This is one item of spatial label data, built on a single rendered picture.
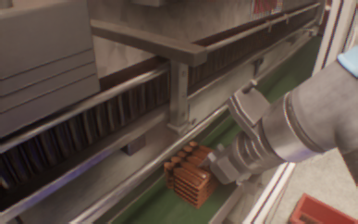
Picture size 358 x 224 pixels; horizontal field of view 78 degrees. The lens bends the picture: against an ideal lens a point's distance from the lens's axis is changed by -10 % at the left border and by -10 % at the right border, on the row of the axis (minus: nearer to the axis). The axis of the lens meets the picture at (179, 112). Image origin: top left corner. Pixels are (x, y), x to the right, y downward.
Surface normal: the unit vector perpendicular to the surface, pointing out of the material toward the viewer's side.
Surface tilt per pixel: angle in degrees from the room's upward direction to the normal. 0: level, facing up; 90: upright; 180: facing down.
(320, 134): 96
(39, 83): 90
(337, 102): 78
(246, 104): 35
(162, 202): 2
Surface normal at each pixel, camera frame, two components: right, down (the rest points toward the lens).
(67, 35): 0.77, 0.36
